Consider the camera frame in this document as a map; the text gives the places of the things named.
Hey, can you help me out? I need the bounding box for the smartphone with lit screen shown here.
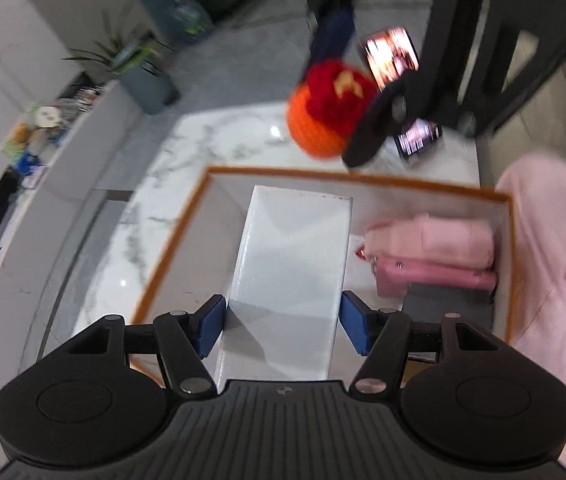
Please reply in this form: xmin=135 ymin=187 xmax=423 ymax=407
xmin=360 ymin=27 xmax=419 ymax=90

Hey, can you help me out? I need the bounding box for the orange crochet toy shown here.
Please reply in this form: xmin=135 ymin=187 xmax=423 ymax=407
xmin=286 ymin=58 xmax=379 ymax=159

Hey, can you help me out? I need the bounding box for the pink cloth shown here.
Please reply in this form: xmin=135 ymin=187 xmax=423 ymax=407
xmin=361 ymin=214 xmax=496 ymax=270

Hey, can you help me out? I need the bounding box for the water jug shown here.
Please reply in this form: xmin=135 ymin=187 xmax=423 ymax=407
xmin=171 ymin=0 xmax=213 ymax=44

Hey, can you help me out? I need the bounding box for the white long counter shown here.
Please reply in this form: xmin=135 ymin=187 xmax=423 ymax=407
xmin=0 ymin=82 xmax=144 ymax=367

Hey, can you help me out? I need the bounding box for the grey trash bin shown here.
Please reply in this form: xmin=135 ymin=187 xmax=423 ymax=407
xmin=111 ymin=40 xmax=180 ymax=115

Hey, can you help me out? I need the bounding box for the orange white storage box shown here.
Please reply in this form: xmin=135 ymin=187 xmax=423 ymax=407
xmin=132 ymin=167 xmax=515 ymax=385

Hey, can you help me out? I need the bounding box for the dark grey box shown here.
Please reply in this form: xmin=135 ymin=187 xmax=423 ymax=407
xmin=402 ymin=284 xmax=494 ymax=330

